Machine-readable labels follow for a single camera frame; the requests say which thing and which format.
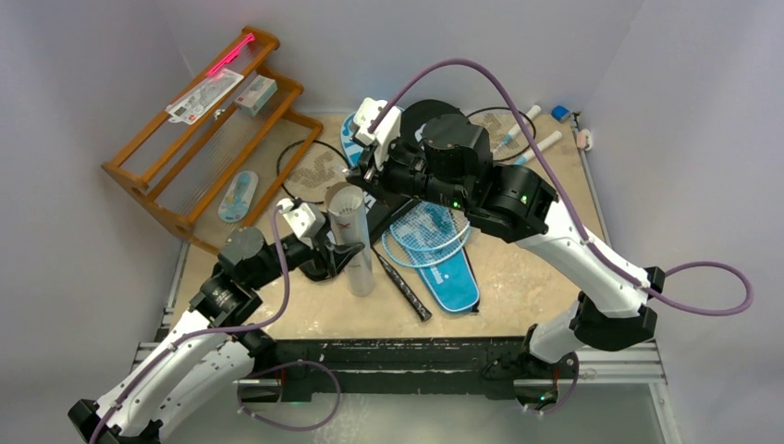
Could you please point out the blue racket cover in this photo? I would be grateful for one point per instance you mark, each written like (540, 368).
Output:
(451, 283)

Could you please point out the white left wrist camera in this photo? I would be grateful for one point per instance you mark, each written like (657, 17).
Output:
(304, 219)

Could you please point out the small white box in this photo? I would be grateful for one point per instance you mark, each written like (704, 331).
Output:
(256, 95)

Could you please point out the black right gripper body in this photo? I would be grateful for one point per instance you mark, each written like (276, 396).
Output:
(376, 169)

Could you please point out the wooden shelf rack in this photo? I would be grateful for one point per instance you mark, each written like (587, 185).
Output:
(180, 173)

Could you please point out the black badminton racket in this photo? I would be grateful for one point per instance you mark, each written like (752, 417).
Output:
(507, 142)
(321, 166)

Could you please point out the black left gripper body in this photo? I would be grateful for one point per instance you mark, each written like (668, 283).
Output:
(300, 252)

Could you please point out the clear stationery packet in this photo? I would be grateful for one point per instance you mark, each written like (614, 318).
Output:
(196, 102)

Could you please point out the black Crossway racket cover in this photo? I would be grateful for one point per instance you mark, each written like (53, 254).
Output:
(381, 215)

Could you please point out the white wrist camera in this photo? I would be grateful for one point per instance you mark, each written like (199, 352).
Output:
(304, 219)
(368, 129)

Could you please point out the light blue badminton racket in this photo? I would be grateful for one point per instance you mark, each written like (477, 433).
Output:
(429, 226)
(422, 260)

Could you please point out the black metal base frame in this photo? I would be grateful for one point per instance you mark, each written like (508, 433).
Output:
(494, 367)

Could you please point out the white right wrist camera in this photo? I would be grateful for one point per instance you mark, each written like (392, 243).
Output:
(368, 129)

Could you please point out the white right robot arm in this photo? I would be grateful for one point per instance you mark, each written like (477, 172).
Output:
(611, 312)

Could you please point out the small blue block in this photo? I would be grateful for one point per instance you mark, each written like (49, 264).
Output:
(561, 113)

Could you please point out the pink white clip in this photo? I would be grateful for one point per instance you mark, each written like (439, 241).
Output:
(584, 140)

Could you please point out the blue white plastic packet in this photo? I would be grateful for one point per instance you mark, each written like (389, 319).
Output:
(237, 200)

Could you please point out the white shuttlecock tube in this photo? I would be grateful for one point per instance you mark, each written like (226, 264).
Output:
(348, 229)

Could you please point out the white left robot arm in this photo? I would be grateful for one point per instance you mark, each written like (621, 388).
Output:
(219, 339)

